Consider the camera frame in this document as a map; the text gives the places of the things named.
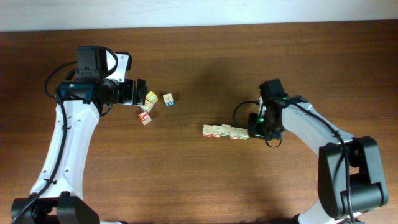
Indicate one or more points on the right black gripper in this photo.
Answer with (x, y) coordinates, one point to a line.
(255, 131)

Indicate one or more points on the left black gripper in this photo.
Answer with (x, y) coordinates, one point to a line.
(130, 98)

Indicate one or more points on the yellow W wooden block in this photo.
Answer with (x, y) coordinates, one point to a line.
(243, 134)

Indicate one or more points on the red edged wooden block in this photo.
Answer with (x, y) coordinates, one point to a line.
(234, 133)

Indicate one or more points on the green edged wooden block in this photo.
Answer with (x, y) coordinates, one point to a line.
(225, 130)

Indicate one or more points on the number four wooden block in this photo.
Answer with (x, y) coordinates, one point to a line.
(216, 131)

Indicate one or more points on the leaf picture wooden block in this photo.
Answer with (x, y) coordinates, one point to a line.
(207, 130)

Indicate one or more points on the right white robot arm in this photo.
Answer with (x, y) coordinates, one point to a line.
(351, 178)

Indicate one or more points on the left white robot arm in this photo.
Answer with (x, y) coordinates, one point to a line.
(98, 81)

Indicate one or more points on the yellow top wooden block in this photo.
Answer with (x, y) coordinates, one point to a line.
(152, 97)

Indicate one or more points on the carrot picture wooden block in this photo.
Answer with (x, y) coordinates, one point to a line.
(147, 106)

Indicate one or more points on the red letter wooden block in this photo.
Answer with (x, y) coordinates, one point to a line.
(144, 117)

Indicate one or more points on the blue edged wooden block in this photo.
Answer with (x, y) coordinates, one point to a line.
(168, 99)

